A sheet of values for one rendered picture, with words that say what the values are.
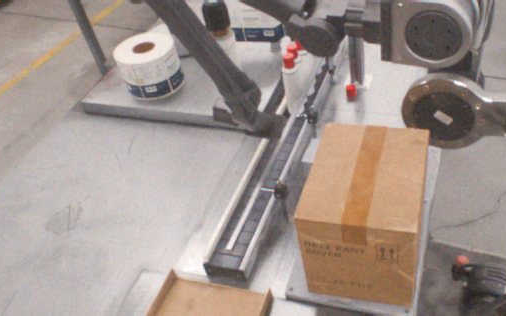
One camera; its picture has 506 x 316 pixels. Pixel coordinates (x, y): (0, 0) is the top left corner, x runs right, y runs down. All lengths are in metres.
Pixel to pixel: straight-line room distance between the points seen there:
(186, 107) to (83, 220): 0.49
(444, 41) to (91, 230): 1.10
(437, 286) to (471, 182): 0.85
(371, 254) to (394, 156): 0.22
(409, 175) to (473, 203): 1.50
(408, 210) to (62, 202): 1.07
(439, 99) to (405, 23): 0.35
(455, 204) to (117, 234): 1.59
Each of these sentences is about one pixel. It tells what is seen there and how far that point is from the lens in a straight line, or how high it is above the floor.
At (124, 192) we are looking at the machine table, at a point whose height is 0.83.
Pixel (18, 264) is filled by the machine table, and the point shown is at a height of 0.83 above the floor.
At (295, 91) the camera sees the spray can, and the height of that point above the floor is 0.97.
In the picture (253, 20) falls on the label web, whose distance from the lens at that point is 1.93.
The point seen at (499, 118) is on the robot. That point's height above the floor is 1.15.
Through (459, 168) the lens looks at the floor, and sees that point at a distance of 2.72.
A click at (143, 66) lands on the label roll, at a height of 1.01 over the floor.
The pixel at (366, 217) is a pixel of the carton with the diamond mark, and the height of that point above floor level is 1.12.
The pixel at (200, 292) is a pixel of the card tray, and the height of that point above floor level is 0.83.
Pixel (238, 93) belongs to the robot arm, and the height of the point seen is 1.21.
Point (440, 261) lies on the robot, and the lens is 2.03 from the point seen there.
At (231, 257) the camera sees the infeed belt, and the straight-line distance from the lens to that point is 1.29.
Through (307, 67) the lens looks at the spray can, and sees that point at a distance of 1.66.
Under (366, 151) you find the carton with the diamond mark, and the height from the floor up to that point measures 1.12.
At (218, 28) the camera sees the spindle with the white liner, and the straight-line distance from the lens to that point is 1.72.
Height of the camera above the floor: 1.88
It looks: 44 degrees down
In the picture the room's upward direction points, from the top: 7 degrees counter-clockwise
